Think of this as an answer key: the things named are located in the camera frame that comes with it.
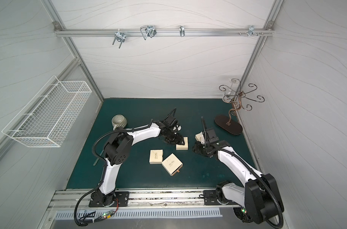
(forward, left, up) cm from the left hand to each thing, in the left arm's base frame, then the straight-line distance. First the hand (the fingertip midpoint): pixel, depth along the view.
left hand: (182, 144), depth 90 cm
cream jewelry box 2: (-2, -1, 0) cm, 2 cm away
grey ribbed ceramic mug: (+19, +47, -1) cm, 51 cm away
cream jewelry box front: (-13, +6, -1) cm, 14 cm away
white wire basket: (-2, +67, +28) cm, 73 cm away
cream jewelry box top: (+5, -12, 0) cm, 13 cm away
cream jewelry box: (-8, +16, 0) cm, 18 cm away
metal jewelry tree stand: (+19, -37, -2) cm, 42 cm away
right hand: (-4, -8, +3) cm, 10 cm away
